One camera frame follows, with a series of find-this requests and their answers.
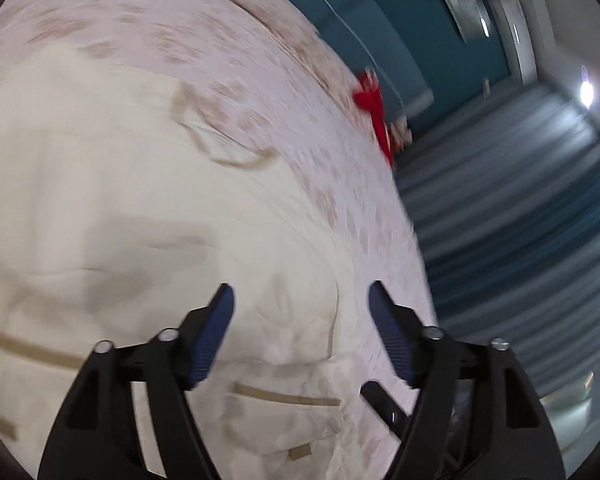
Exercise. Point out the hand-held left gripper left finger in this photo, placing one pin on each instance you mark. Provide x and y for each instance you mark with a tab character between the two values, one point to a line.
211	332

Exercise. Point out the cream garment with tan trim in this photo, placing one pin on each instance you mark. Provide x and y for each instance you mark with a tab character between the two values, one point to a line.
105	185

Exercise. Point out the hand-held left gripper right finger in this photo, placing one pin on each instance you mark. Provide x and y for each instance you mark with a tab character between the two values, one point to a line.
392	332

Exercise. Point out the blue-grey striped curtain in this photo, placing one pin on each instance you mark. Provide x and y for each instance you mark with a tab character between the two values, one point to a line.
505	210

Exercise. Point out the bright ceiling lamp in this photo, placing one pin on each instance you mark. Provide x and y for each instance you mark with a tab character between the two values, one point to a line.
586	91

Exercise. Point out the red cloth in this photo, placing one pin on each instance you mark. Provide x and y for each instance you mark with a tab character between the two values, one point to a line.
375	105

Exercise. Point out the pink floral bedsheet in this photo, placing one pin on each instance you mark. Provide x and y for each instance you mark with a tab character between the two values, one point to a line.
290	75

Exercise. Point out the floral patterned pillow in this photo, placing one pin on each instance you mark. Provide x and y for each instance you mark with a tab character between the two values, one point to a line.
400	132

